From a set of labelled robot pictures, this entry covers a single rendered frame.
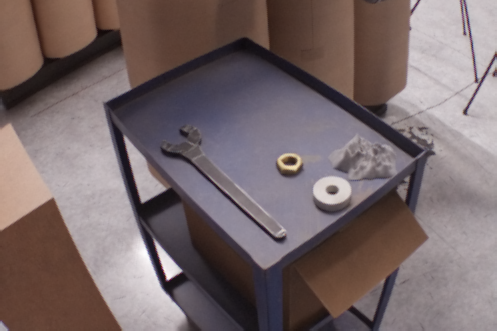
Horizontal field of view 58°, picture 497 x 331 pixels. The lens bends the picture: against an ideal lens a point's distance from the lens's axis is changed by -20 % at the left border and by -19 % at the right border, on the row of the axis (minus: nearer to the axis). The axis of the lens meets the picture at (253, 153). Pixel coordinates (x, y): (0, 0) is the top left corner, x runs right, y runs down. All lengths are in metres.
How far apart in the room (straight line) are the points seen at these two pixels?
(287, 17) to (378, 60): 0.61
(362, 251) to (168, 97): 0.60
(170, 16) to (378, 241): 0.83
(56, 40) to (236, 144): 2.16
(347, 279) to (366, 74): 1.41
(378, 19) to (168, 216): 1.17
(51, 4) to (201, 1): 1.71
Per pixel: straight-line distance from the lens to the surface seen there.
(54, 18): 3.08
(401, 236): 1.10
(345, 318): 1.73
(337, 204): 0.99
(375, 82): 2.33
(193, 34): 1.51
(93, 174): 2.53
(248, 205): 1.00
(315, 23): 1.83
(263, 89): 1.30
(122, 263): 2.11
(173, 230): 1.49
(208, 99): 1.28
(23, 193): 1.12
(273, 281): 0.92
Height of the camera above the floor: 1.61
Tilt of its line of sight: 41 degrees down
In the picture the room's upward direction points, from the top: 5 degrees counter-clockwise
